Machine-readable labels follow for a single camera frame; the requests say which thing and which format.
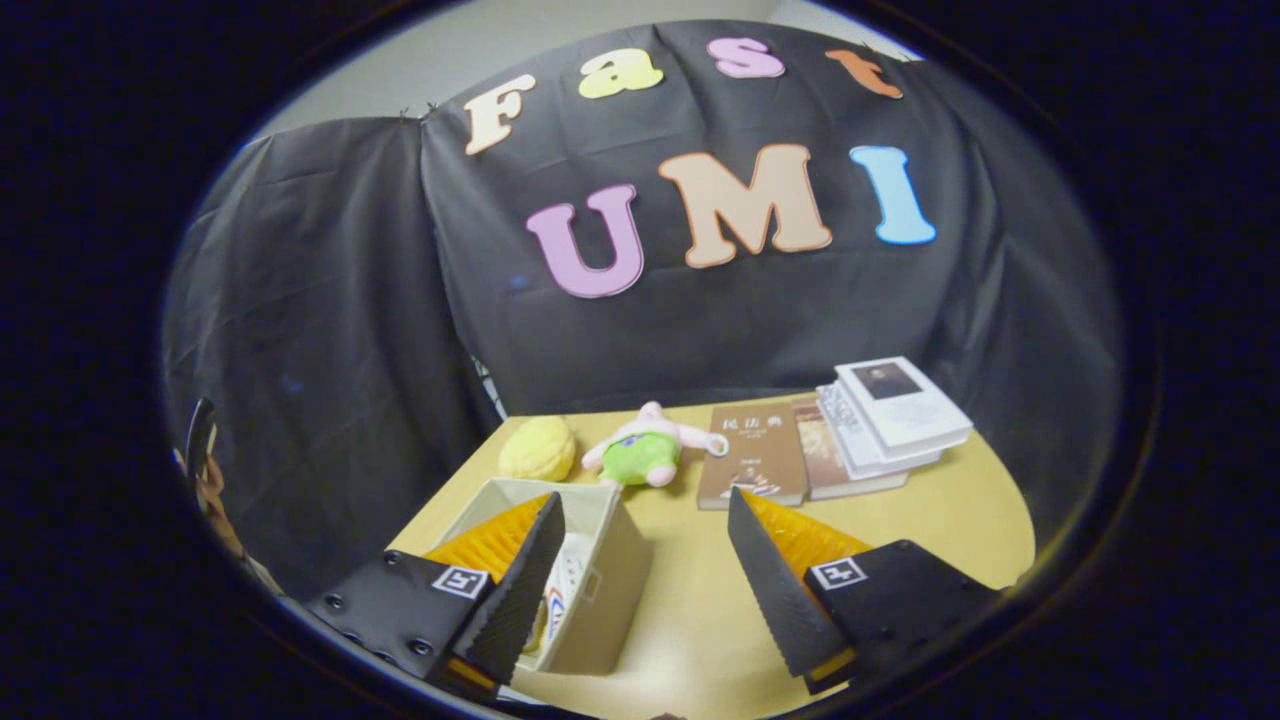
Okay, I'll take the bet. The yellow plush toy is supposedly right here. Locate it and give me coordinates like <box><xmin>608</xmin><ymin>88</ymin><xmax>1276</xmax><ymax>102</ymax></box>
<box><xmin>497</xmin><ymin>416</ymin><xmax>578</xmax><ymax>483</ymax></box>

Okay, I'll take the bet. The brown book with figures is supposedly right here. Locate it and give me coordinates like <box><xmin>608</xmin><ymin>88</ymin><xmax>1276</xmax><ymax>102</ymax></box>
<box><xmin>696</xmin><ymin>404</ymin><xmax>809</xmax><ymax>511</ymax></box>

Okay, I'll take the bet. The white book with portrait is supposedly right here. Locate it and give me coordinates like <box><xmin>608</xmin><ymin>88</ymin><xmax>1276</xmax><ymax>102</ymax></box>
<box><xmin>834</xmin><ymin>356</ymin><xmax>974</xmax><ymax>453</ymax></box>

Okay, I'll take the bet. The beige fabric storage box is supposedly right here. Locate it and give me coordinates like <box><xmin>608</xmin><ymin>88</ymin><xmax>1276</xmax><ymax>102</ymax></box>
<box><xmin>425</xmin><ymin>477</ymin><xmax>654</xmax><ymax>676</ymax></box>

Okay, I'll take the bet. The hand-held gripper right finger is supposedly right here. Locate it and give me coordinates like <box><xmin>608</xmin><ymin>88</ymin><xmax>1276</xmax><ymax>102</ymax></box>
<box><xmin>727</xmin><ymin>486</ymin><xmax>1001</xmax><ymax>696</ymax></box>

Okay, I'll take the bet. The black backdrop cloth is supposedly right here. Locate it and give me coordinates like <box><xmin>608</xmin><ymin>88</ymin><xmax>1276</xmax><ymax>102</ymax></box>
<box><xmin>162</xmin><ymin>20</ymin><xmax>1123</xmax><ymax>601</ymax></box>

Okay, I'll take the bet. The pink and green plush toy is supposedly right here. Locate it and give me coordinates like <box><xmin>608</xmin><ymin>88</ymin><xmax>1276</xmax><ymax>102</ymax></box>
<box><xmin>581</xmin><ymin>401</ymin><xmax>730</xmax><ymax>489</ymax></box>

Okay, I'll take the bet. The white striped shoe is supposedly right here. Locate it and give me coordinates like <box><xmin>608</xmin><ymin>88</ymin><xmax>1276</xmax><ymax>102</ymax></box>
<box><xmin>520</xmin><ymin>533</ymin><xmax>599</xmax><ymax>656</ymax></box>

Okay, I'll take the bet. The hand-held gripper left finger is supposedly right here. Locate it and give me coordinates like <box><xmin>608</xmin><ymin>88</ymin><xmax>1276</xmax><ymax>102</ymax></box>
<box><xmin>305</xmin><ymin>491</ymin><xmax>567</xmax><ymax>698</ymax></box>

